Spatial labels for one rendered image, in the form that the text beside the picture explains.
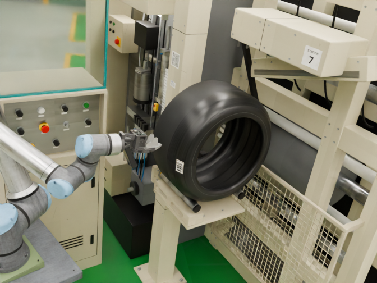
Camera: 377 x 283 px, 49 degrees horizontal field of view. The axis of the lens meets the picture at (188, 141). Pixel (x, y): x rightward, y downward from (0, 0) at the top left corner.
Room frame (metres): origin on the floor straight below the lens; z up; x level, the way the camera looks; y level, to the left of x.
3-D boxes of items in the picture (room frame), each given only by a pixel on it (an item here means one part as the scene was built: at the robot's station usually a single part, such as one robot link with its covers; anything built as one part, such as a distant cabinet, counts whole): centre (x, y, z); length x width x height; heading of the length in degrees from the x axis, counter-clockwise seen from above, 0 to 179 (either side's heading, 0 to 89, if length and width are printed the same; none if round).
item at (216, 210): (1.88, -0.10, 0.80); 0.37 x 0.36 x 0.02; 126
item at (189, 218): (1.80, 0.02, 0.84); 0.36 x 0.09 x 0.06; 36
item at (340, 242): (1.89, -0.50, 0.65); 0.90 x 0.02 x 0.70; 36
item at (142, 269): (2.07, 0.07, 0.01); 0.27 x 0.27 x 0.02; 36
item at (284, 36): (1.95, -0.41, 1.71); 0.61 x 0.25 x 0.15; 36
